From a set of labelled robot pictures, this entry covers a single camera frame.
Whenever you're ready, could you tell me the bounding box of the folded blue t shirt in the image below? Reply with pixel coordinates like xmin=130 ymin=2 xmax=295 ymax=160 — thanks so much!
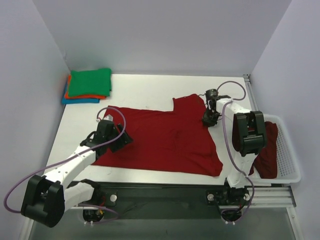
xmin=61 ymin=83 xmax=100 ymax=105

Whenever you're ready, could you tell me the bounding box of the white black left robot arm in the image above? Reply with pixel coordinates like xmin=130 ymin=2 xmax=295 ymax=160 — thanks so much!
xmin=20 ymin=120 xmax=133 ymax=228

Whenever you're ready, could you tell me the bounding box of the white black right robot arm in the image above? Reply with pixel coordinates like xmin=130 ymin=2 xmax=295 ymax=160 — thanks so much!
xmin=202 ymin=89 xmax=268 ymax=204

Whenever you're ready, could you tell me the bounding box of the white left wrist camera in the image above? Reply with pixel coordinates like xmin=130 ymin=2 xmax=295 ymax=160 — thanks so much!
xmin=96 ymin=114 xmax=113 ymax=123

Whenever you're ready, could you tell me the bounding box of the folded green t shirt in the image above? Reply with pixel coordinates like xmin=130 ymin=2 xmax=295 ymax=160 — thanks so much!
xmin=67 ymin=68 xmax=112 ymax=98

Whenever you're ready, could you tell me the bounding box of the bright red t shirt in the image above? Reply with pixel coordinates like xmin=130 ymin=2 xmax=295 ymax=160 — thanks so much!
xmin=94 ymin=94 xmax=223 ymax=177

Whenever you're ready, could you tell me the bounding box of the aluminium front frame rail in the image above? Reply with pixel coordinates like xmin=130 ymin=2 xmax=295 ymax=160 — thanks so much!
xmin=101 ymin=184 xmax=296 ymax=209

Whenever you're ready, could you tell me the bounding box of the white plastic laundry basket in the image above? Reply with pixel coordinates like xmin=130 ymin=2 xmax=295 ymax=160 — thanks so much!
xmin=257 ymin=114 xmax=302 ymax=185

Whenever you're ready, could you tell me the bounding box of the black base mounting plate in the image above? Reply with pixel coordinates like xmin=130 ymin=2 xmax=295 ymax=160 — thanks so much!
xmin=80 ymin=182 xmax=253 ymax=223

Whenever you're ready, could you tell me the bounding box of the aluminium right side rail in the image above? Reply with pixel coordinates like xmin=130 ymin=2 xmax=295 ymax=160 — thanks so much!
xmin=243 ymin=74 xmax=259 ymax=111

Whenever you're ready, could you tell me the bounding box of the dark red t shirt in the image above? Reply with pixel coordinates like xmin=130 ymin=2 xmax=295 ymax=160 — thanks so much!
xmin=249 ymin=121 xmax=278 ymax=179

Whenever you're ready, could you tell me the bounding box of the folded orange t shirt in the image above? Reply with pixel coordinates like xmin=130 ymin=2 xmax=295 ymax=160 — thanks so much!
xmin=64 ymin=75 xmax=106 ymax=100

